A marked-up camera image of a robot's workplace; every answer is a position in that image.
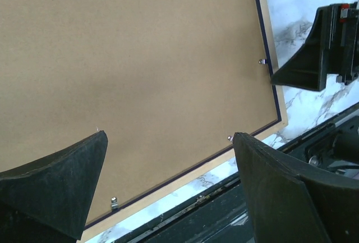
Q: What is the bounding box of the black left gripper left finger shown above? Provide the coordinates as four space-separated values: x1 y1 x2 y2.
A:
1 131 108 242

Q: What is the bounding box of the brown frame backing board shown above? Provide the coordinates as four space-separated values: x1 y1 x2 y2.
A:
1 0 283 221

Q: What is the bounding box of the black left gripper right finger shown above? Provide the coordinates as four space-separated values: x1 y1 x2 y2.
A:
232 132 358 242

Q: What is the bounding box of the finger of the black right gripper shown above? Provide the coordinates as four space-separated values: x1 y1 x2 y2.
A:
270 3 348 92

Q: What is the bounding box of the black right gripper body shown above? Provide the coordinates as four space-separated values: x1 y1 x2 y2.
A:
328 1 358 85

